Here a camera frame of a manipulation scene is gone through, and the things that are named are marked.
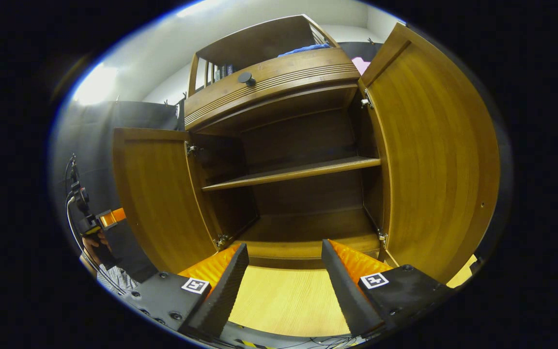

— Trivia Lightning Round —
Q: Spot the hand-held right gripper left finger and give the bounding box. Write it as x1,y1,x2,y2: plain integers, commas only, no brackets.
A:
123,242,249,340

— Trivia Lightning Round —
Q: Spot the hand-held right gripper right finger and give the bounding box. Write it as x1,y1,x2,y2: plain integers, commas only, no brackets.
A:
321,238,454,340

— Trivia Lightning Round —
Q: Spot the wooden cabinet door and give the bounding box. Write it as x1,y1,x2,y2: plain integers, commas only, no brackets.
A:
112,127,219,274
358,22,501,284

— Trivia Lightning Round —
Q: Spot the wooden double-door shoe cabinet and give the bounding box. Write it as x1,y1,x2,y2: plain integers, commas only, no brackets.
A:
185,14,391,270

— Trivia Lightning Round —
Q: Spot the wooden inner cabinet shelf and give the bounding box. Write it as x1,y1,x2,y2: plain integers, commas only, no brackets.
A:
201,156,381,191

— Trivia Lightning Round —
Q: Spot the person's striped shirt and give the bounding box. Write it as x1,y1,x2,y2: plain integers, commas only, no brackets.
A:
96,264,139,295

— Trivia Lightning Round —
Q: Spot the small ceiling light panel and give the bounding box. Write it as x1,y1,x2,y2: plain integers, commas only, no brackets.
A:
72,63,120,106

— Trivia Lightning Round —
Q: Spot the wooden drawer with black knob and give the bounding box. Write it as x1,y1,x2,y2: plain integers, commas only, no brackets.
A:
184,47,361,131

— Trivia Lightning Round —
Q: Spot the blue folded towel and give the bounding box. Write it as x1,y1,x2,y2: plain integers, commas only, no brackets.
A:
278,44,332,58

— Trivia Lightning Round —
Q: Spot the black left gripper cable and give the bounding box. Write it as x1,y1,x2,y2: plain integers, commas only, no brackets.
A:
64,154,129,294

